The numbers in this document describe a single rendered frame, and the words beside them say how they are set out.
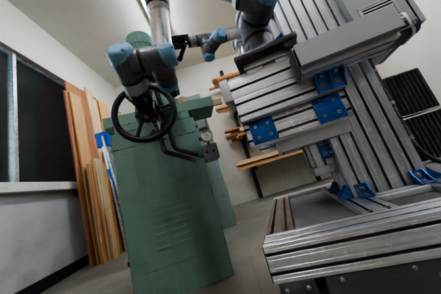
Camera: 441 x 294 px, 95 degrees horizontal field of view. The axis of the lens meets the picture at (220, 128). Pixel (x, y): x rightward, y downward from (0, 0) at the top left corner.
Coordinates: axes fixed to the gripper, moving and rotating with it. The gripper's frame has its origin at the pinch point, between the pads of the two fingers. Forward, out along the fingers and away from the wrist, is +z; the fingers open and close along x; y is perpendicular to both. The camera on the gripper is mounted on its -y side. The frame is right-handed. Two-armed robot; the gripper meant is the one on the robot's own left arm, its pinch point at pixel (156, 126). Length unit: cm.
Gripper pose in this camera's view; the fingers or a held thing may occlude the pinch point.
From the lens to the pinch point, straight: 88.7
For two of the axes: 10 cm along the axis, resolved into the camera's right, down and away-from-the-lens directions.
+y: 2.8, 6.8, -6.8
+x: 9.6, -2.7, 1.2
